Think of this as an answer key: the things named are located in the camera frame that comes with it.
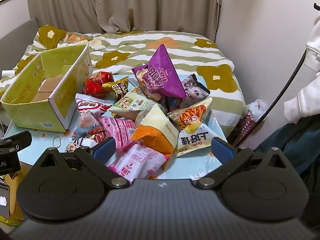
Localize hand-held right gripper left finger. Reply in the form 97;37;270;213
37;137;130;189

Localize pink striped snack packet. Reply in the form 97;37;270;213
96;116;137;152

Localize white black print snack packet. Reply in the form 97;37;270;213
64;138;98;153

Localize orange sticks snack packet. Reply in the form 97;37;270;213
167;97;213;131

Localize pale green cartoon snack packet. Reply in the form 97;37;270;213
109;87;156;120

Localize red shiny snack packet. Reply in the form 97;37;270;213
82;71;115;98

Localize yellow-green cardboard box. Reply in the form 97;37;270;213
0;44;93;133

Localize yellow bag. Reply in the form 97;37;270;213
0;174;27;227

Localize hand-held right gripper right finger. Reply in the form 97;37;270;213
196;137;288;189

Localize gold brown snack packet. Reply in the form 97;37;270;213
102;78;129;102

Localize grey brown snack packet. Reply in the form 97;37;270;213
180;73;211;108

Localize white plastic bag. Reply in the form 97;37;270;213
246;99;266;123

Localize blue snack packet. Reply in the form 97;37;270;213
167;96;183;111

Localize grey headboard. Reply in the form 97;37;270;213
0;18;38;67

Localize blue jeans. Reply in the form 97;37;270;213
254;122;320;177

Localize beige curtain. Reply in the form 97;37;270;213
26;0;223;41

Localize cream orange snack packet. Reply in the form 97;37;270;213
131;103;180;157

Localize red brown snack packet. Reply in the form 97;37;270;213
84;127;108;143

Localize white red snack packet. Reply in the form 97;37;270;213
72;93;116;138

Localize green striped flower blanket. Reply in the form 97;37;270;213
0;25;247;120

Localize pink white snack packet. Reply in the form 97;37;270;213
105;144;170;185

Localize plastic bag by bed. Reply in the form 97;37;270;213
229;115;258;146

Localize white yellow chip packet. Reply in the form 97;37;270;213
176;123;227;158

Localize black cable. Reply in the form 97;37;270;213
235;50;307;148

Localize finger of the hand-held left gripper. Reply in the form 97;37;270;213
0;131;33;153

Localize purple chip packet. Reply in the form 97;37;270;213
132;44;187;103

